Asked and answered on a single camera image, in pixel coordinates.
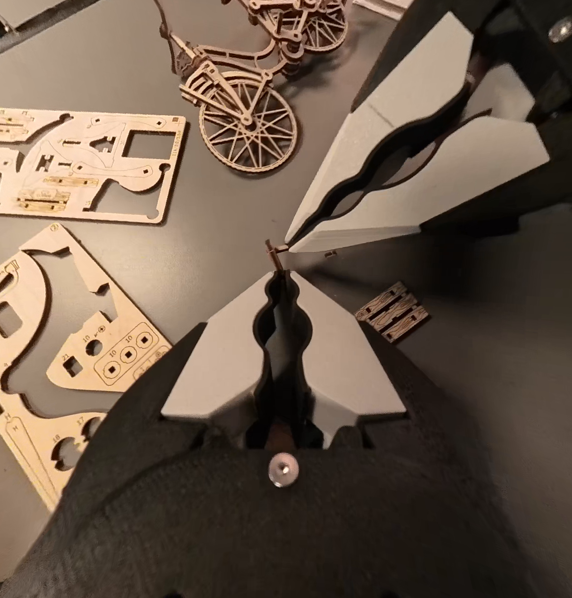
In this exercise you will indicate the wooden bicycle model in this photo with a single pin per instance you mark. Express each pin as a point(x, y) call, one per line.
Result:
point(251, 124)

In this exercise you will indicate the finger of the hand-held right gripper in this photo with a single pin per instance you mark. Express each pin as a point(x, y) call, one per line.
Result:
point(454, 177)
point(360, 149)

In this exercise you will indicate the large wooden parts sheet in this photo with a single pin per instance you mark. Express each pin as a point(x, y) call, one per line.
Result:
point(127, 322)

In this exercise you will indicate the rectangular wooden parts sheet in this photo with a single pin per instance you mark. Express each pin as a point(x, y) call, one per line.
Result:
point(172, 135)

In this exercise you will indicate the small wooden model part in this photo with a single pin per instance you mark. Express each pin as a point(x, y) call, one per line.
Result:
point(270, 254)

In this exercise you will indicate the small slatted wooden panel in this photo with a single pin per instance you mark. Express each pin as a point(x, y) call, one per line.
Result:
point(393, 313)

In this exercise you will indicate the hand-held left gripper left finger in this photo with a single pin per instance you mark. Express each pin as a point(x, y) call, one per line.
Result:
point(206, 369)

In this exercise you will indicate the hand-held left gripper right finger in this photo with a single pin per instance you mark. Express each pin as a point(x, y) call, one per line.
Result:
point(356, 369)

